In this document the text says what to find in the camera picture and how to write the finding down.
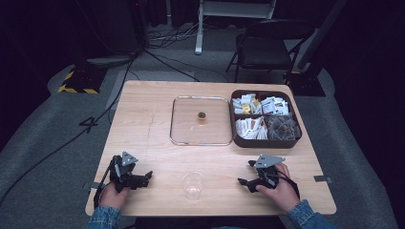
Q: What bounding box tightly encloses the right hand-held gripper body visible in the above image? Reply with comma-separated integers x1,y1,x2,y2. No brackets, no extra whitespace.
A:
246,154,287,194

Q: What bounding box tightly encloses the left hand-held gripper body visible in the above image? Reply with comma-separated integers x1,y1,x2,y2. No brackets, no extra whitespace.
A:
109,151,151,194

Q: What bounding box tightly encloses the person's left hand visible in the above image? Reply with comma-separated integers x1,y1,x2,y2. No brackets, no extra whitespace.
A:
98,182,132,211

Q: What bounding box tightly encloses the person's right hand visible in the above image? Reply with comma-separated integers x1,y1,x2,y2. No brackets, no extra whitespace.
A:
255,162,301,213

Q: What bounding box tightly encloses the brown compartment box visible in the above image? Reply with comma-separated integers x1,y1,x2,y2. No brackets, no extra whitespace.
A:
228,89,303,150

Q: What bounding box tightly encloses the pile of white brown sachets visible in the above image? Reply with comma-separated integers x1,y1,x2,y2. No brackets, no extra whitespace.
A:
234,115,269,140

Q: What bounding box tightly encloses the clear plastic cup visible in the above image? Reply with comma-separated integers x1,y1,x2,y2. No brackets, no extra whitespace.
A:
181,171,206,201

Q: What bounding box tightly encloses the pile of dark tea bags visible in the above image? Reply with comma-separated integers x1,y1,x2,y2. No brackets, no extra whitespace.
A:
263,114,301,141

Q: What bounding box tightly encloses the grey tape strip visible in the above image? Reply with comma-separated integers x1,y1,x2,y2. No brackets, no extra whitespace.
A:
312,175,333,184

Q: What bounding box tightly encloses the clear square lid with knob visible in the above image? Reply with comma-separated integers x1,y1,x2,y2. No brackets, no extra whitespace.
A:
169,94,234,147

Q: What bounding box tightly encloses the pile of white yellow packets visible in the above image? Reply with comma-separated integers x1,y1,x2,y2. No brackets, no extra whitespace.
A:
231,93,263,115

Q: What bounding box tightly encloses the black stand base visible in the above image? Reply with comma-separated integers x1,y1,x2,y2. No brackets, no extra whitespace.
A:
283,70,327,97

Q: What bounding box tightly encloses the yellow black striped base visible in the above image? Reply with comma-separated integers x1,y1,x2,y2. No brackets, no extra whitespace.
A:
57,65,109,95

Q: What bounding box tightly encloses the black folding chair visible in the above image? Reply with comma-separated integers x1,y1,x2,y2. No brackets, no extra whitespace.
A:
224,18,317,84

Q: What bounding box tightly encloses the grey slanted stand pole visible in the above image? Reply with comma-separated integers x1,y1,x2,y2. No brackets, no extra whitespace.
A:
295,0,349,72

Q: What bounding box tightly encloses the left hand-held gripper cable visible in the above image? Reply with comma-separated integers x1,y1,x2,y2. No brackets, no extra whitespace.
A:
93,156,119,210

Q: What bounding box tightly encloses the hand-held gripper cable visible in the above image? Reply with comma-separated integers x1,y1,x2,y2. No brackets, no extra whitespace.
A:
93,156,119,210
275,169,301,200

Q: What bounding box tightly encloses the right hand-held gripper cable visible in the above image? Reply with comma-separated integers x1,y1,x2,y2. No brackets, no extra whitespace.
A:
275,169,301,200

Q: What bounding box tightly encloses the long black floor cable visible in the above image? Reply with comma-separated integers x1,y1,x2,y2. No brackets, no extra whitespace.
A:
0,52,141,208

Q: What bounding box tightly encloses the bundle of floor cables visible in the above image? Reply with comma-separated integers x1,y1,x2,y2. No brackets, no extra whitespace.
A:
144,15,211,51

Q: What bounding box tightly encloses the white metal stand frame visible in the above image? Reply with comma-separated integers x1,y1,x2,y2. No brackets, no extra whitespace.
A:
194,0,277,55

